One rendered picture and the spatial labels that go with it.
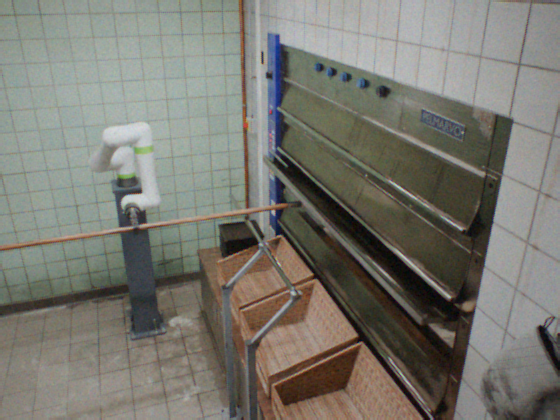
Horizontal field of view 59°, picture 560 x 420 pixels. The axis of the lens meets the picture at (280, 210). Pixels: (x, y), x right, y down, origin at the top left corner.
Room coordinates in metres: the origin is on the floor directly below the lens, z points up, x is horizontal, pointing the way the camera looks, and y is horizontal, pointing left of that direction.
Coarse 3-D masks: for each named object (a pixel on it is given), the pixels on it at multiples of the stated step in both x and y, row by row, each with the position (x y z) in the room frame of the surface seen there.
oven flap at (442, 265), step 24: (288, 144) 3.00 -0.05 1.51; (312, 144) 2.72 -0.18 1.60; (312, 168) 2.61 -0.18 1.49; (336, 168) 2.40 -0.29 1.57; (336, 192) 2.30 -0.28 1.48; (360, 192) 2.13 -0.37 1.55; (360, 216) 2.05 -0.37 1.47; (384, 216) 1.91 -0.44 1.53; (408, 216) 1.78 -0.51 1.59; (384, 240) 1.81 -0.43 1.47; (408, 240) 1.72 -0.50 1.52; (432, 240) 1.62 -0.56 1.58; (408, 264) 1.63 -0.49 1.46; (432, 264) 1.56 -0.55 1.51; (456, 264) 1.47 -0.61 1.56; (456, 288) 1.42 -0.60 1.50
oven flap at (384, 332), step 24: (288, 216) 3.01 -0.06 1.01; (312, 240) 2.63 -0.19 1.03; (312, 264) 2.49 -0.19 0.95; (336, 264) 2.33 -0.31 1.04; (336, 288) 2.24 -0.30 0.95; (360, 288) 2.08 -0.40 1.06; (360, 312) 2.00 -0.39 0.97; (384, 312) 1.87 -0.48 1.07; (384, 336) 1.80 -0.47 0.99; (408, 336) 1.69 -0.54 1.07; (408, 360) 1.62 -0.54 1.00; (408, 384) 1.54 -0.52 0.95; (432, 384) 1.47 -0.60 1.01; (432, 408) 1.42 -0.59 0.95
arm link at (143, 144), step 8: (136, 128) 2.81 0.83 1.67; (144, 128) 2.83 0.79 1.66; (136, 136) 2.79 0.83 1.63; (144, 136) 2.82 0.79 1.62; (152, 136) 2.87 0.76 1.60; (136, 144) 2.81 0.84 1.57; (144, 144) 2.81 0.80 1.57; (152, 144) 2.85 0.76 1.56; (136, 152) 2.82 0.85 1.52; (144, 152) 2.81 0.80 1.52
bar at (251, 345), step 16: (240, 208) 2.78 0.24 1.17; (256, 256) 2.30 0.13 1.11; (272, 256) 2.19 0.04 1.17; (240, 272) 2.27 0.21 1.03; (224, 288) 2.23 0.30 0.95; (288, 288) 1.93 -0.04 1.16; (224, 304) 2.23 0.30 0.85; (288, 304) 1.86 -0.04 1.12; (224, 320) 2.23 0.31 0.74; (272, 320) 1.83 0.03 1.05; (224, 336) 2.25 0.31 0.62; (256, 336) 1.81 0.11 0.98; (256, 384) 1.79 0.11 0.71; (256, 400) 1.79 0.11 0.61; (224, 416) 2.24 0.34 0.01; (240, 416) 2.24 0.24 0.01; (256, 416) 1.79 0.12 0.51
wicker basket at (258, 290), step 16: (272, 240) 3.01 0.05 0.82; (288, 256) 2.86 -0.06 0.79; (224, 272) 2.90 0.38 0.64; (256, 272) 2.97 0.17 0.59; (272, 272) 2.98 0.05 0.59; (288, 272) 2.80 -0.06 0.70; (304, 272) 2.62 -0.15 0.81; (240, 288) 2.78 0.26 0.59; (256, 288) 2.78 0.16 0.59; (272, 288) 2.78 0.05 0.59; (240, 304) 2.60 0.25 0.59
